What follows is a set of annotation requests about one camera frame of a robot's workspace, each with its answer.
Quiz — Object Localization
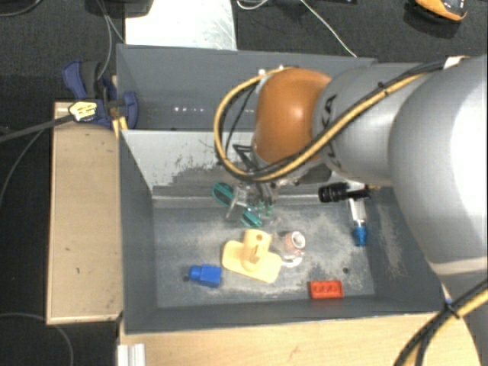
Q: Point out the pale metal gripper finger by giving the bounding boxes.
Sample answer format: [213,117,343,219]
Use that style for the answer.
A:
[231,187,250,207]
[225,203,246,222]

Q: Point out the teal green sunglasses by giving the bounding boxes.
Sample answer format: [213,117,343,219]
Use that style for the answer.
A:
[211,181,265,228]

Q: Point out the yellow plastic toy part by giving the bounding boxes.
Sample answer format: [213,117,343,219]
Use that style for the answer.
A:
[221,228,284,285]

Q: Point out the grey metal bin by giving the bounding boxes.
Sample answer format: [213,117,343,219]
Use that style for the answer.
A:
[114,43,448,336]

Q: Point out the small clear cup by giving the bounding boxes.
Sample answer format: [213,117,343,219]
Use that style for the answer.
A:
[274,230,307,269]

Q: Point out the blue plastic block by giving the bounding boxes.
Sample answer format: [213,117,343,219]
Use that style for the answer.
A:
[183,264,223,290]

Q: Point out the white tube with blue cap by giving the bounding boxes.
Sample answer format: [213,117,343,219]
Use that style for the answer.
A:
[348,197,370,248]

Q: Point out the red toy brick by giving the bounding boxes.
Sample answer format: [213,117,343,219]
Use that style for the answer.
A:
[307,280,345,300]

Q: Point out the pale wood flat board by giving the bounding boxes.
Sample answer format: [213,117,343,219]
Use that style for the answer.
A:
[45,101,126,326]

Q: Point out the black cylinder on white bracket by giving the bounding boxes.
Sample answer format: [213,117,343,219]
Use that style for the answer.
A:
[317,180,373,205]

